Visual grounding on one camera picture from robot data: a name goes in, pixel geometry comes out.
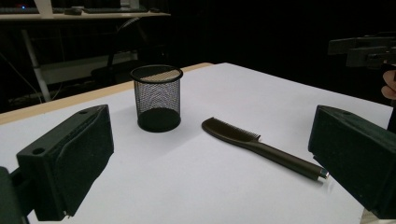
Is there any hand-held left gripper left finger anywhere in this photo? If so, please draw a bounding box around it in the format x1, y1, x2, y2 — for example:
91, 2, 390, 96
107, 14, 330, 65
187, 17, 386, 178
16, 104, 115, 222

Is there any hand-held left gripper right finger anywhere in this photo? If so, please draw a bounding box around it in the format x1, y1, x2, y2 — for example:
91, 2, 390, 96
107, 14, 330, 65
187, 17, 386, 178
307, 105, 396, 219

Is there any black mesh pen holder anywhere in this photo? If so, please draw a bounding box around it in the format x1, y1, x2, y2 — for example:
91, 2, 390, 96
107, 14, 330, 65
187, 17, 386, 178
130, 64, 184, 133

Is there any black folding chair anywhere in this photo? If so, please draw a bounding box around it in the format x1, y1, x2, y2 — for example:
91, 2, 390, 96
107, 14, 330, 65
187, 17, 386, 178
90, 17, 169, 89

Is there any white paper sheet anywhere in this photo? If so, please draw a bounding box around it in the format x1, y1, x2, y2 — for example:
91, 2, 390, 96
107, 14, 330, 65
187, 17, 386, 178
0, 62, 395, 224

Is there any wooden desk with white legs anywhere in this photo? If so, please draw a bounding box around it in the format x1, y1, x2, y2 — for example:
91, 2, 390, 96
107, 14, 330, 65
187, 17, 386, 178
0, 10, 172, 104

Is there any white monitor stand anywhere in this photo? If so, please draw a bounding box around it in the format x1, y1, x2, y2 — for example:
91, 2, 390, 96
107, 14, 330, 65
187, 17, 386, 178
33, 0, 54, 19

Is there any black keyboard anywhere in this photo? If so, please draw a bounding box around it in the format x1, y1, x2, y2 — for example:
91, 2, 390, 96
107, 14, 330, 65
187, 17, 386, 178
82, 7, 149, 14

